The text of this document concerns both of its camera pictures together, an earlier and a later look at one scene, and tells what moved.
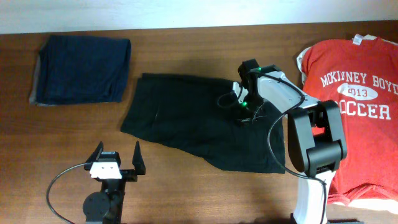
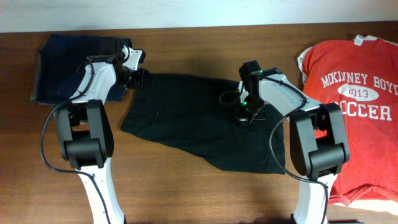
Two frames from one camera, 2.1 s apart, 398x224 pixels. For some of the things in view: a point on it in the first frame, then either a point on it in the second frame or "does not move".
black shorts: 182,112 does not move
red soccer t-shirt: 360,74 does not move
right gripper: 245,121 does not move
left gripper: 129,175 to 140,78
